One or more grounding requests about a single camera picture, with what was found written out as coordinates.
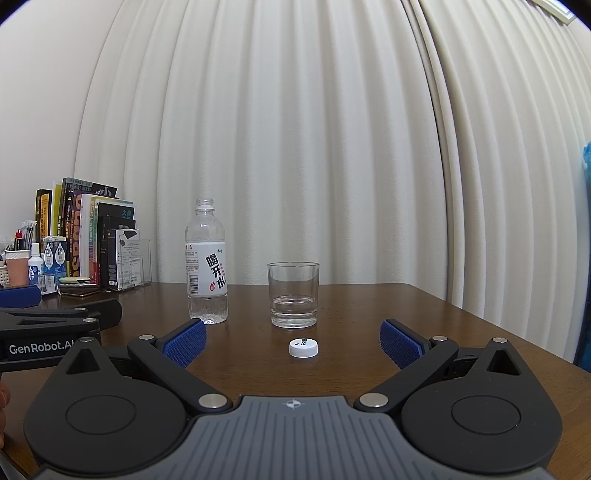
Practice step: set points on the yellow sticky note pad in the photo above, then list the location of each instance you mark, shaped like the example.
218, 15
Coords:
69, 279

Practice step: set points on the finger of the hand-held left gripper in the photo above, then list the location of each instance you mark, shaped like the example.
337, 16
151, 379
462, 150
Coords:
104, 314
18, 295

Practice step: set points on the pink cup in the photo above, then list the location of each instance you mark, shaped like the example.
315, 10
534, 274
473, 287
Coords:
18, 272

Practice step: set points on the blue and white carton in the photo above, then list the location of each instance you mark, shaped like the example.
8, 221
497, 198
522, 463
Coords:
55, 258

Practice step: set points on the clear drinking glass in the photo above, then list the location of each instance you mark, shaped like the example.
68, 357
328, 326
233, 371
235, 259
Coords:
294, 295

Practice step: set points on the small white dropper bottle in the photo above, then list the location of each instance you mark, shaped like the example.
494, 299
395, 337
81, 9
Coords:
35, 265

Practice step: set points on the small white box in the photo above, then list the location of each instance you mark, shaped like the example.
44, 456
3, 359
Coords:
48, 284

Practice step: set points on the person's left hand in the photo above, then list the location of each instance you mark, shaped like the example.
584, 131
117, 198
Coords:
3, 397

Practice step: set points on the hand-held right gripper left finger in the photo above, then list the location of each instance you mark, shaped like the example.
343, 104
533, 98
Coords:
187, 344

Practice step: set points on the white pleated curtain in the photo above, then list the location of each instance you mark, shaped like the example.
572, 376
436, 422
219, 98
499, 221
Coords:
323, 138

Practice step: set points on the stack of flat notebooks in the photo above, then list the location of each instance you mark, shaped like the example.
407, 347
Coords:
78, 289

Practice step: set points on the white slatted basket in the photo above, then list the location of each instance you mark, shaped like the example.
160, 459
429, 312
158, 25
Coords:
3, 274

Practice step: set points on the white bottle cap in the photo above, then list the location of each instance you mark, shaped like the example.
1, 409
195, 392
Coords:
304, 348

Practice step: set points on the black and white carton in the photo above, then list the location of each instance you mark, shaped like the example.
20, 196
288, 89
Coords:
130, 263

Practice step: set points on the clear plastic water bottle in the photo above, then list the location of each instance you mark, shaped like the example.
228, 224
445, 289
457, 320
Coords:
205, 267

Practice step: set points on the row of upright books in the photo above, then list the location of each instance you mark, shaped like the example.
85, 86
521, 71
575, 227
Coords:
83, 230

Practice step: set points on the clear acrylic bookend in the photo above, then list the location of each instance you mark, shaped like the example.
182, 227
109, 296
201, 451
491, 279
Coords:
146, 263

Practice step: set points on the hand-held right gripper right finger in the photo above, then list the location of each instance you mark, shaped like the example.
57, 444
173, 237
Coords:
399, 344

